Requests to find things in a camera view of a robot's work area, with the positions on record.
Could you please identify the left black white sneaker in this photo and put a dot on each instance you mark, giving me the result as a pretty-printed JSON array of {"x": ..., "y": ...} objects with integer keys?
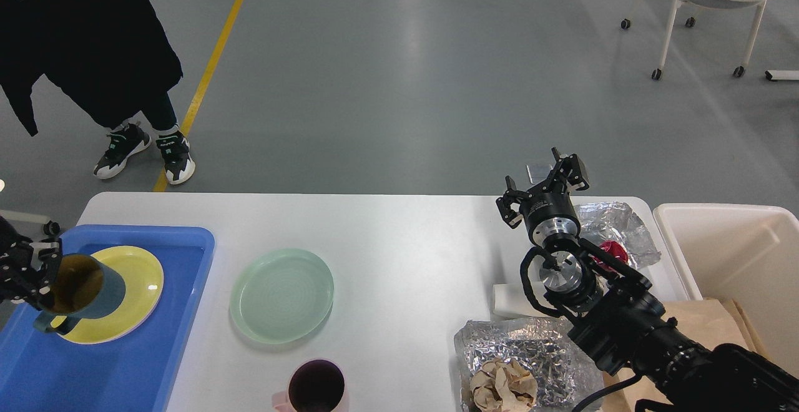
[{"x": 124, "y": 142}]

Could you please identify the blue plastic tray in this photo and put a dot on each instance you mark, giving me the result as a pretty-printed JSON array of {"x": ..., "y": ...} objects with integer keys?
[{"x": 136, "y": 372}]

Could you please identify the crumpled foil sheet back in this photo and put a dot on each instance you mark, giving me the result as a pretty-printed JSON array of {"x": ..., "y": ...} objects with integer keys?
[{"x": 617, "y": 222}]

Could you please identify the yellow plate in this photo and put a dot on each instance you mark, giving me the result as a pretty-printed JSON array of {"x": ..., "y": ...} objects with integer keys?
[{"x": 144, "y": 279}]

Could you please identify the brown paper bag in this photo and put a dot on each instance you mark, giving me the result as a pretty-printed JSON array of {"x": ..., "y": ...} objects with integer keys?
[{"x": 709, "y": 322}]

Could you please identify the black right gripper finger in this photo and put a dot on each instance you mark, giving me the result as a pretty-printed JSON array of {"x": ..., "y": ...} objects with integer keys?
[
  {"x": 511, "y": 196},
  {"x": 569, "y": 174}
]

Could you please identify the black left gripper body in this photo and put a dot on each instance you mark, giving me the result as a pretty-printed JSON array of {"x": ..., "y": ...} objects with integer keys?
[{"x": 16, "y": 271}]

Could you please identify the light green plate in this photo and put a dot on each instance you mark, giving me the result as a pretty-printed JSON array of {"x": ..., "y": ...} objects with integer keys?
[{"x": 282, "y": 296}]

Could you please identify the black white sneaker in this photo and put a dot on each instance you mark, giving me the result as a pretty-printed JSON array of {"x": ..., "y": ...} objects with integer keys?
[
  {"x": 124, "y": 142},
  {"x": 178, "y": 163}
]

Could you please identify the teal mug yellow inside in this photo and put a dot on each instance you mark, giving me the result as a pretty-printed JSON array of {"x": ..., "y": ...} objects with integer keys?
[{"x": 84, "y": 288}]

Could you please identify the crumpled brown paper ball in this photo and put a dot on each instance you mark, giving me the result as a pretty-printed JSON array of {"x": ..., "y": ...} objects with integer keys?
[{"x": 500, "y": 385}]

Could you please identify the small clear plastic piece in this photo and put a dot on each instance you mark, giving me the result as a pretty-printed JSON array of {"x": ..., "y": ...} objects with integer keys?
[{"x": 538, "y": 172}]

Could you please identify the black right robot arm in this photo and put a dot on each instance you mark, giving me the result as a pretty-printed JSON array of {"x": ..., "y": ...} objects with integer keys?
[{"x": 616, "y": 321}]

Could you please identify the white furniture leg with caster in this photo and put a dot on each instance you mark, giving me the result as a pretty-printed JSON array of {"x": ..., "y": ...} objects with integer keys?
[{"x": 50, "y": 227}]

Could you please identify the person in black coat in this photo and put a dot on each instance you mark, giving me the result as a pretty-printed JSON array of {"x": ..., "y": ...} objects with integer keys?
[{"x": 111, "y": 57}]

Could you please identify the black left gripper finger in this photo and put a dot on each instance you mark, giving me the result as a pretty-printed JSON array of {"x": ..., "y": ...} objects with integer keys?
[{"x": 40, "y": 264}]

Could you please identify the right black white sneaker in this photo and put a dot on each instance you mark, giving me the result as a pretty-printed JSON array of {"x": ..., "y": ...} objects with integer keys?
[{"x": 178, "y": 163}]

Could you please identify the crumpled foil sheet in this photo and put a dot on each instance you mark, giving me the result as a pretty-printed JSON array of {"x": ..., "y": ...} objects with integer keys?
[
  {"x": 564, "y": 374},
  {"x": 617, "y": 222}
]

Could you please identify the white bar on floor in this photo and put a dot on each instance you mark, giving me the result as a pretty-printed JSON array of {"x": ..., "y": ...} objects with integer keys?
[{"x": 774, "y": 75}]

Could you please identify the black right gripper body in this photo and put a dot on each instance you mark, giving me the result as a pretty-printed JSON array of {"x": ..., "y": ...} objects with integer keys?
[{"x": 549, "y": 214}]

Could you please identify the pink mug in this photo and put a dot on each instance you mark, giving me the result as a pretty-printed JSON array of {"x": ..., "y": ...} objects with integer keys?
[{"x": 317, "y": 385}]

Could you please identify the crumpled foil sheet front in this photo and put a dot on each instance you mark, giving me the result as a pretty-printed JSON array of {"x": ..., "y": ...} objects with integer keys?
[{"x": 564, "y": 374}]

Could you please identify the white plastic bin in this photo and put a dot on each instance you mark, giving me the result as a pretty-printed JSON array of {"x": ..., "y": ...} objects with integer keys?
[{"x": 744, "y": 253}]

